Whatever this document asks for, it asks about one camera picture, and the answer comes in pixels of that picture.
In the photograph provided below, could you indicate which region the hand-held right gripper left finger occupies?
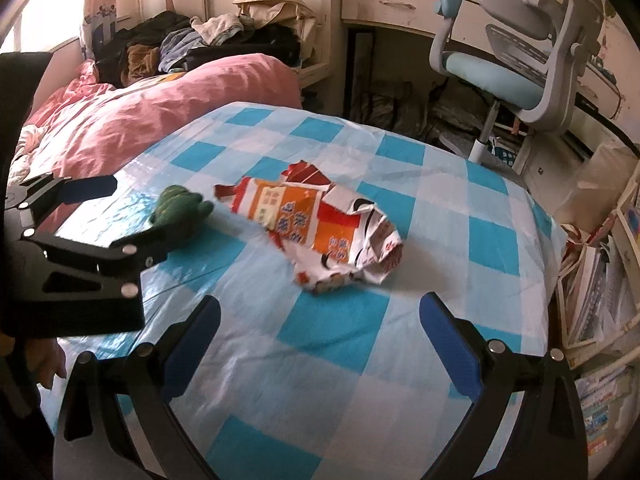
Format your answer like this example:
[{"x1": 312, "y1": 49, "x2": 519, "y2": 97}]
[{"x1": 52, "y1": 295, "x2": 223, "y2": 480}]

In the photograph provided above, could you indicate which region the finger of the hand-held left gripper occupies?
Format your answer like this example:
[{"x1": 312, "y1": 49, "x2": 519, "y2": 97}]
[
  {"x1": 20, "y1": 231, "x2": 173, "y2": 338},
  {"x1": 7, "y1": 172, "x2": 118, "y2": 226}
]

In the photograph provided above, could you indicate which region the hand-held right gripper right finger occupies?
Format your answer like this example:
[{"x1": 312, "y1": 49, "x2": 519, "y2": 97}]
[{"x1": 419, "y1": 291, "x2": 588, "y2": 480}]

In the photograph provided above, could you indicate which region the orange white snack wrapper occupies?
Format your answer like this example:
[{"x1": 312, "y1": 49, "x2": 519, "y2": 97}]
[{"x1": 214, "y1": 161, "x2": 404, "y2": 297}]

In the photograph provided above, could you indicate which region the person's left hand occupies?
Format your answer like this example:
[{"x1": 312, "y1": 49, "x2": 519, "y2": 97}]
[{"x1": 22, "y1": 337, "x2": 68, "y2": 391}]

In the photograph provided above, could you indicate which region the cream crumpled blanket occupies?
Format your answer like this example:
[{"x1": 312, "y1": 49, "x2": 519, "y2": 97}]
[{"x1": 10, "y1": 127, "x2": 51, "y2": 181}]

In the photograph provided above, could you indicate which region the window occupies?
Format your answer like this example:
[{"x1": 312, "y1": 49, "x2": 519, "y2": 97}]
[{"x1": 0, "y1": 0, "x2": 83, "y2": 56}]

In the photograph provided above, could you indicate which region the pink duvet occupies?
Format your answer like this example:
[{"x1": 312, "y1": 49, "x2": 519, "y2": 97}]
[{"x1": 20, "y1": 54, "x2": 303, "y2": 233}]

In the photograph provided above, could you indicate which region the blue checkered plastic tablecloth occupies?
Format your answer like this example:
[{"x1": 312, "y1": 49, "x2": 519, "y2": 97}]
[{"x1": 40, "y1": 101, "x2": 568, "y2": 480}]

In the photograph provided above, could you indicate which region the pile of dark clothes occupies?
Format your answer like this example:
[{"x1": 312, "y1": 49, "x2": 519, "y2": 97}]
[{"x1": 95, "y1": 10, "x2": 303, "y2": 86}]

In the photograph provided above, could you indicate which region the bookshelf with books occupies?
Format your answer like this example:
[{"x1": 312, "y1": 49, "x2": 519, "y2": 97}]
[{"x1": 555, "y1": 160, "x2": 640, "y2": 461}]

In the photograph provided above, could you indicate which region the beige paper bag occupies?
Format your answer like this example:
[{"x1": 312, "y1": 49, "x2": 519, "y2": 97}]
[{"x1": 555, "y1": 142, "x2": 640, "y2": 231}]

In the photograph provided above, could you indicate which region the grey plastic bag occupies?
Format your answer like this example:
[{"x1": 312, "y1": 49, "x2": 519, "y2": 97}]
[{"x1": 350, "y1": 80, "x2": 426, "y2": 133}]

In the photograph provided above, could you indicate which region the beige fabric bag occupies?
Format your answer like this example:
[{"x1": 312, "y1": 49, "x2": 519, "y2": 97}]
[{"x1": 232, "y1": 0, "x2": 321, "y2": 36}]

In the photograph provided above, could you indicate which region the blue white office chair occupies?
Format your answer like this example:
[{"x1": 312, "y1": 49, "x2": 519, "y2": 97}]
[{"x1": 429, "y1": 0, "x2": 623, "y2": 163}]

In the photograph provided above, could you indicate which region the white desk with drawers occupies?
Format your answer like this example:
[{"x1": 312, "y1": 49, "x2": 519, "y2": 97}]
[{"x1": 340, "y1": 0, "x2": 631, "y2": 126}]

